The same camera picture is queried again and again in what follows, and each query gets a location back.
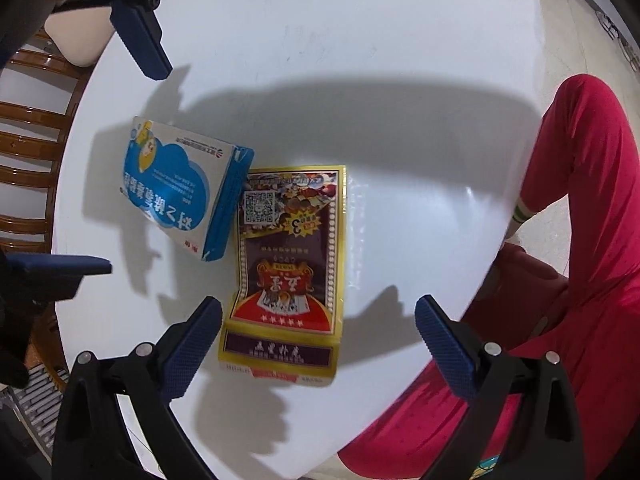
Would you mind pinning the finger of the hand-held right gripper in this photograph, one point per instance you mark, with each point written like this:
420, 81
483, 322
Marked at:
65, 265
142, 40

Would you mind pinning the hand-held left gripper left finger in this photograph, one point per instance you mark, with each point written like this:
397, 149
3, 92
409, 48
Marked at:
192, 345

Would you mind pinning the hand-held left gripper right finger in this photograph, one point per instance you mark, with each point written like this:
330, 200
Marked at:
445, 350

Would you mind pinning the gold red card packet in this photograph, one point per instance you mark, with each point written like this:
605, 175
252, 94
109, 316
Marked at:
287, 270

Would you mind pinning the blue white medicine box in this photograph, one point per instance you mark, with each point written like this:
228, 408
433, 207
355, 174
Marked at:
170, 185

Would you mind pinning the beige seat cushion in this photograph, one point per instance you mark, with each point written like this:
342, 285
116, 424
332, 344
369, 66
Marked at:
80, 35

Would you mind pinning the grey ribbed floor mat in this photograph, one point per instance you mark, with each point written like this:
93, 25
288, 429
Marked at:
40, 410

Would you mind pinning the wooden chair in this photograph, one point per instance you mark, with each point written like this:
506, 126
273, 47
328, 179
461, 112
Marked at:
30, 160

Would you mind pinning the person's red pants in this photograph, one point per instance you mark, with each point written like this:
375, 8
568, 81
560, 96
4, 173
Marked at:
590, 260

